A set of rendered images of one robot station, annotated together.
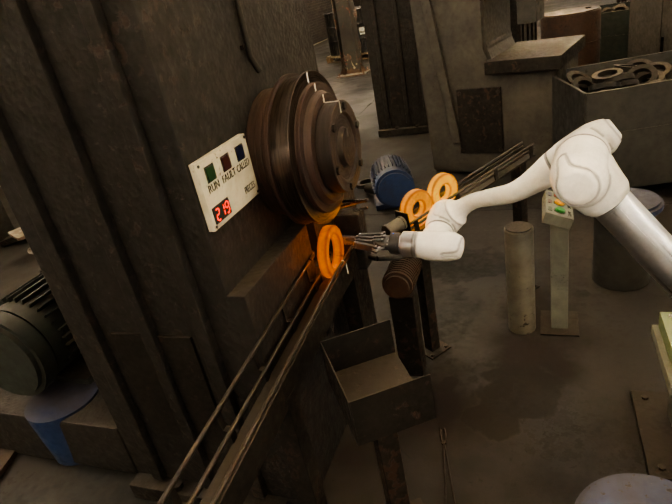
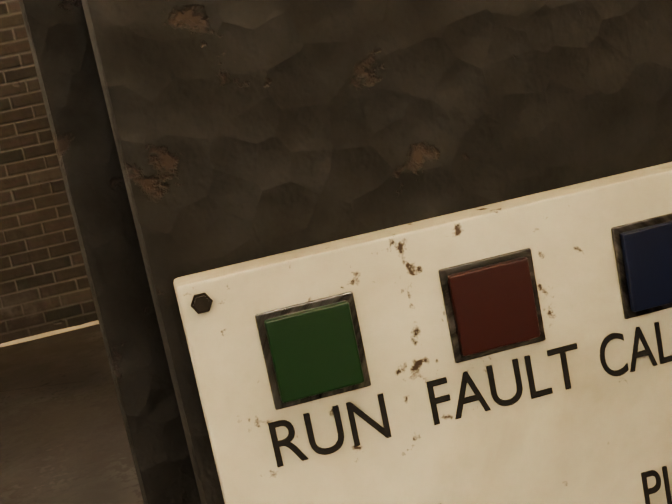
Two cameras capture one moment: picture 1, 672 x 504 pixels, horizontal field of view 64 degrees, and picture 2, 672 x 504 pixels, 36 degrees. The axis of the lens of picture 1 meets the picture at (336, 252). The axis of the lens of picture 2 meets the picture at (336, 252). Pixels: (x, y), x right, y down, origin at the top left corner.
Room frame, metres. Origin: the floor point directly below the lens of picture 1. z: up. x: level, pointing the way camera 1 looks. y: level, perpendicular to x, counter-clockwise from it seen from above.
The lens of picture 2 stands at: (1.11, -0.09, 1.32)
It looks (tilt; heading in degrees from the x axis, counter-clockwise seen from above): 11 degrees down; 56
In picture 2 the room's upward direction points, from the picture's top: 11 degrees counter-clockwise
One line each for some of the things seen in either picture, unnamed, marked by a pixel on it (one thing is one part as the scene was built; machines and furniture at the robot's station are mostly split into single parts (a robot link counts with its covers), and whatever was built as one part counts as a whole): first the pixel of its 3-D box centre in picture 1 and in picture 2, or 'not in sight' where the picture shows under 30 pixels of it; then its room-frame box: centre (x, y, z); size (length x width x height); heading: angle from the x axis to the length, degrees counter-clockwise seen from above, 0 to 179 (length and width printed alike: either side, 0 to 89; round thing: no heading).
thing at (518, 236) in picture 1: (520, 279); not in sight; (2.03, -0.78, 0.26); 0.12 x 0.12 x 0.52
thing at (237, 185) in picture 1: (227, 180); (504, 407); (1.41, 0.25, 1.15); 0.26 x 0.02 x 0.18; 156
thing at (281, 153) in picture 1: (312, 149); not in sight; (1.67, 0.01, 1.11); 0.47 x 0.06 x 0.47; 156
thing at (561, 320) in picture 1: (559, 265); not in sight; (2.00, -0.94, 0.31); 0.24 x 0.16 x 0.62; 156
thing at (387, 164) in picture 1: (391, 179); not in sight; (3.90, -0.52, 0.17); 0.57 x 0.31 x 0.34; 176
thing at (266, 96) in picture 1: (288, 151); not in sight; (1.71, 0.08, 1.12); 0.47 x 0.10 x 0.47; 156
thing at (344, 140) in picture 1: (341, 147); not in sight; (1.63, -0.08, 1.11); 0.28 x 0.06 x 0.28; 156
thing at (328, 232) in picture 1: (331, 251); not in sight; (1.68, 0.02, 0.75); 0.18 x 0.03 x 0.18; 157
